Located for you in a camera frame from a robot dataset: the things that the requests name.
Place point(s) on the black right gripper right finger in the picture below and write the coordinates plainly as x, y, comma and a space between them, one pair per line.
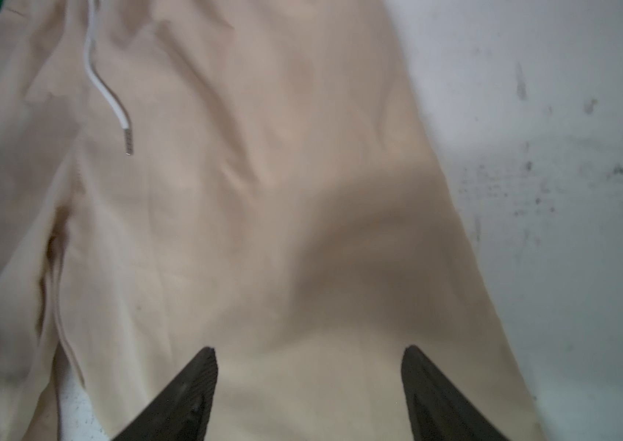
437, 410

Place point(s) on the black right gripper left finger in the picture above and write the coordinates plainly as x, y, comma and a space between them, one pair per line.
181, 411

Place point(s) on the beige drawstring shorts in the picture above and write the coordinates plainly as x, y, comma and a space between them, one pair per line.
251, 176

